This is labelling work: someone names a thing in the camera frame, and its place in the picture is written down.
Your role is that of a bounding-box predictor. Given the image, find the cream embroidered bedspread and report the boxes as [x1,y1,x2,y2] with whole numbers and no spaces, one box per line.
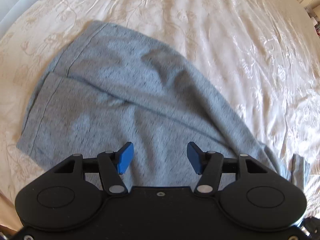
[1,0,319,228]

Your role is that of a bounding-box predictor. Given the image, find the grey sweat pants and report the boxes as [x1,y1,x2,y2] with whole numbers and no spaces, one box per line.
[17,21,309,188]

